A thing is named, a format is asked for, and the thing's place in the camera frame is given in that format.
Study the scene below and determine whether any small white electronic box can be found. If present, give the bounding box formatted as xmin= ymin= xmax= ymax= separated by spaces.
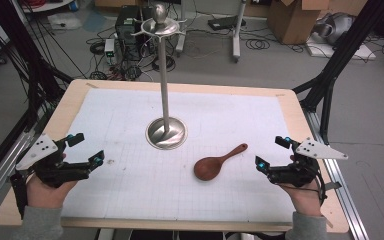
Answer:
xmin=104 ymin=38 xmax=117 ymax=65

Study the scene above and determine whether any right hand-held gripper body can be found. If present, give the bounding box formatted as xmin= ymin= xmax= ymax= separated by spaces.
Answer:
xmin=265 ymin=137 xmax=349 ymax=188

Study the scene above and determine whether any black metal frame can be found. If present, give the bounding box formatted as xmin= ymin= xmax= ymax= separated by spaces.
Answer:
xmin=0 ymin=0 xmax=75 ymax=134
xmin=292 ymin=0 xmax=384 ymax=146

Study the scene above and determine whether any light wooden table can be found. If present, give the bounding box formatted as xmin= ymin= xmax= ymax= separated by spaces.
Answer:
xmin=0 ymin=78 xmax=350 ymax=234

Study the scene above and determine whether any black flat device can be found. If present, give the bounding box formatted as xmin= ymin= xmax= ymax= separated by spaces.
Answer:
xmin=207 ymin=14 xmax=247 ymax=32

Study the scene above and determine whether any aluminium rail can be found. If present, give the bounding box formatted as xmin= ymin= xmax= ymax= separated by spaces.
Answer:
xmin=0 ymin=109 xmax=48 ymax=218
xmin=302 ymin=108 xmax=370 ymax=240

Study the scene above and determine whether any brown wooden spoon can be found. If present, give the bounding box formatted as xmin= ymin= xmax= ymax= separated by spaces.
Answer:
xmin=193 ymin=143 xmax=249 ymax=182

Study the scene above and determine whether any black computer tower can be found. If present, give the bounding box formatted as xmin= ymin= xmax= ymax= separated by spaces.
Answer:
xmin=114 ymin=4 xmax=154 ymax=63

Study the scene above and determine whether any coiled black cable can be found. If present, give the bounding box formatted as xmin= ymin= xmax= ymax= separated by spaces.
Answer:
xmin=245 ymin=38 xmax=271 ymax=51

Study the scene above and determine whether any white flat board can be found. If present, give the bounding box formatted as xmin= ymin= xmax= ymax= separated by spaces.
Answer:
xmin=304 ymin=34 xmax=378 ymax=61

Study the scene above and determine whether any grey metal bracket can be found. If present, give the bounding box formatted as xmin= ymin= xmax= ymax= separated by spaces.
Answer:
xmin=323 ymin=181 xmax=343 ymax=192

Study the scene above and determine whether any person's right hand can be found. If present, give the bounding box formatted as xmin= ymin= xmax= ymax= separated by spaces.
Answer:
xmin=277 ymin=181 xmax=324 ymax=218

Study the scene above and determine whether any black strap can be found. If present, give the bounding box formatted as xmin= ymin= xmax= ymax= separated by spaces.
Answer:
xmin=9 ymin=172 xmax=28 ymax=220

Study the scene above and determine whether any silver metal stand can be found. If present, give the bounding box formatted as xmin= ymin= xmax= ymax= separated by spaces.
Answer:
xmin=130 ymin=3 xmax=189 ymax=151

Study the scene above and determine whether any white grid mat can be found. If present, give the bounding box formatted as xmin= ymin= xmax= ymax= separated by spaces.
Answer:
xmin=60 ymin=87 xmax=298 ymax=224

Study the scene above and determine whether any clear plastic bag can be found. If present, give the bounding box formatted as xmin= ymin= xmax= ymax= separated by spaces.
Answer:
xmin=47 ymin=13 xmax=83 ymax=31

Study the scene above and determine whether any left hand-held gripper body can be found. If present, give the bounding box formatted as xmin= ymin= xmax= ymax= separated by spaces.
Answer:
xmin=14 ymin=133 xmax=93 ymax=188

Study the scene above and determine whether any person's left hand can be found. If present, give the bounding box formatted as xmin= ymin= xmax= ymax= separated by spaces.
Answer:
xmin=26 ymin=173 xmax=79 ymax=210

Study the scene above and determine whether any large open cardboard box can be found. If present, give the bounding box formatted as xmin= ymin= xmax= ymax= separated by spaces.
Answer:
xmin=267 ymin=0 xmax=331 ymax=45

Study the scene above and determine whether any grey rounded appliance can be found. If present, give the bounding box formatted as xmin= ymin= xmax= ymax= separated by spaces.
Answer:
xmin=313 ymin=12 xmax=355 ymax=46

